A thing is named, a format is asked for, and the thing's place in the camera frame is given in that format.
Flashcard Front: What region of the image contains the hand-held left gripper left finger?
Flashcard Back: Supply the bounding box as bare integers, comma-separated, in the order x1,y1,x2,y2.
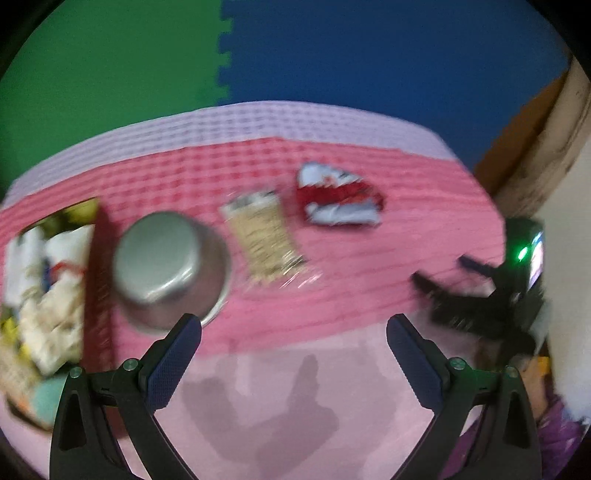
48,313,204,480

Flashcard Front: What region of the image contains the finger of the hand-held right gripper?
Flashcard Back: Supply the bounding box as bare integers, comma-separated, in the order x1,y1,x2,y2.
457,254,502,282
410,271,490,324

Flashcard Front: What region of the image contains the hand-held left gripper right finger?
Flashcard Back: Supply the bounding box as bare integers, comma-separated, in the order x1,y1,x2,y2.
387,313,542,480

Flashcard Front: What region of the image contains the red storage box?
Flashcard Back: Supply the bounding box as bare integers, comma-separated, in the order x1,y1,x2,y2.
0,198,116,432

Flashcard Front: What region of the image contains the cream scrunchie cloth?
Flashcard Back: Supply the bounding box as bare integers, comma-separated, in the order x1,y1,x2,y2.
18,281,86,374

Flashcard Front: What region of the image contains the white knit glove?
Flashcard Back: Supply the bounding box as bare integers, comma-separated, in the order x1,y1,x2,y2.
44,224,95,287

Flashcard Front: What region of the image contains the person's right forearm purple sleeve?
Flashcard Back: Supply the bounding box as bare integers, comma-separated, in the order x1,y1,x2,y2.
531,392,586,480

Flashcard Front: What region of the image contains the metal bowl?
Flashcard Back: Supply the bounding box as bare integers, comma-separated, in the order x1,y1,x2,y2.
112,211,232,329

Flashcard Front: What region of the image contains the pink checked blanket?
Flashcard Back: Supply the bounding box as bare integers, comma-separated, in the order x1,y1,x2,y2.
0,102,509,480

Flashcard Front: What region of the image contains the red and white snack packet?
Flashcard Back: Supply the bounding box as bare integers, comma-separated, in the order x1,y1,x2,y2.
295,161,385,228

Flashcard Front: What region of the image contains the beige wooden board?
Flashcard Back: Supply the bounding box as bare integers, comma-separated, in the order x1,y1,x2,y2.
473,55,591,208

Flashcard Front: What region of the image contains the beige packet in clear plastic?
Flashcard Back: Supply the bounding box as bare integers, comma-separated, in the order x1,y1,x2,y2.
221,189,324,289

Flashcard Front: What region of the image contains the yellow plush toy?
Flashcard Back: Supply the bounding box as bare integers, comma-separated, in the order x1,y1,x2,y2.
60,202,100,225

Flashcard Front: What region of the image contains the blue foam mat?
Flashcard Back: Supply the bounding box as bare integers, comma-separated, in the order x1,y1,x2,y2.
219,0,571,171

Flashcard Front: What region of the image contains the green foam mat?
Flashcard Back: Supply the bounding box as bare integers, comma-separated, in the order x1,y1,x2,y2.
0,0,232,195

